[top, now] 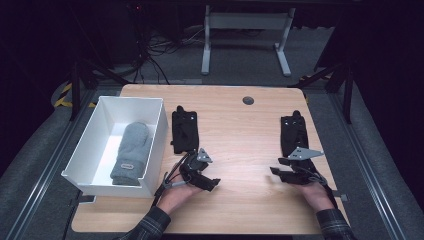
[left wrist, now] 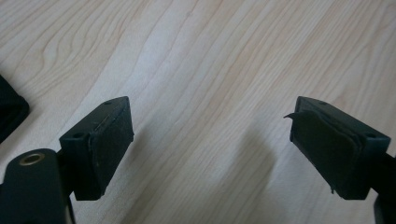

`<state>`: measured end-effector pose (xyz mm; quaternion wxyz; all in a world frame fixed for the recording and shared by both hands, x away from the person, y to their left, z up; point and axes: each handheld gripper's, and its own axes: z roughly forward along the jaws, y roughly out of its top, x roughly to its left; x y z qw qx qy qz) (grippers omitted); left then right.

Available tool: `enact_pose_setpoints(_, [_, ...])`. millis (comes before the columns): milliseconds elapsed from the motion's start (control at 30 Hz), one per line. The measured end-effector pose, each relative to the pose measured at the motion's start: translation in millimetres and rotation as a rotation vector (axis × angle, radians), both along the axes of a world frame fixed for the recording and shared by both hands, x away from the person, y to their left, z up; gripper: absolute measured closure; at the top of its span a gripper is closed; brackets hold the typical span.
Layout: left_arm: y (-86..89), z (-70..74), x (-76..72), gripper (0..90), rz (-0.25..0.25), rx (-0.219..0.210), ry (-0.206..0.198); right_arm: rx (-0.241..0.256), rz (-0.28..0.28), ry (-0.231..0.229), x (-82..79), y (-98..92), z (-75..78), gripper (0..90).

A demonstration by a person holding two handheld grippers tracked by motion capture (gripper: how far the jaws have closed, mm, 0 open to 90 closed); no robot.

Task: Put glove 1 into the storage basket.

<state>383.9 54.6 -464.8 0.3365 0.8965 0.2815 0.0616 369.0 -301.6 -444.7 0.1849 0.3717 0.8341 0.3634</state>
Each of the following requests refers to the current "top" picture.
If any tangle of black floor cables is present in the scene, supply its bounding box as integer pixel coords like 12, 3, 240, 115
131, 4, 208, 85

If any yellow black hazard tape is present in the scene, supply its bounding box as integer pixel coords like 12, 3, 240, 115
53, 82, 98, 109

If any white box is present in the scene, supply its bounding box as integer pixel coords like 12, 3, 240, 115
61, 95, 169, 199

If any left hand-held gripper cable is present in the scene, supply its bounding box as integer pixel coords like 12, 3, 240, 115
151, 152, 193, 208

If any person's left hand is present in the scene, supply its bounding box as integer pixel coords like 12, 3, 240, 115
156, 183, 205, 216

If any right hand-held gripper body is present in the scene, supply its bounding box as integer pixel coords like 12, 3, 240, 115
283, 146, 325, 186

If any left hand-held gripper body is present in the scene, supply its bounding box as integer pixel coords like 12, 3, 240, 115
179, 148, 214, 190

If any right hand-held gripper cable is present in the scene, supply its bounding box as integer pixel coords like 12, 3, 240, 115
304, 166, 338, 210

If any grey mitten with label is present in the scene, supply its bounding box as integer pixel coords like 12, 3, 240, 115
109, 121, 151, 185

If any person's right hand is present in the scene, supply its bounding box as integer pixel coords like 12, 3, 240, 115
294, 181, 336, 213

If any white metal desk frame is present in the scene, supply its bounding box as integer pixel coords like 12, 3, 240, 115
200, 4, 297, 78

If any grey table edge bracket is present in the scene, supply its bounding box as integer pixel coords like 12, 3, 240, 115
332, 190, 349, 203

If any black metal stand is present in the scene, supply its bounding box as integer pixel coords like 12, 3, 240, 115
68, 58, 130, 122
288, 59, 355, 125

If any aluminium floor rail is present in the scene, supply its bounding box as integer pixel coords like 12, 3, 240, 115
328, 93, 407, 240
4, 89, 98, 240

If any hand-held gripper cable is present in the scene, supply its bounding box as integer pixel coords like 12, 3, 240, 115
304, 166, 338, 210
151, 152, 193, 208

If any black gripper dock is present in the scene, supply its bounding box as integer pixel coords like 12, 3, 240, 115
170, 105, 200, 155
280, 109, 310, 160

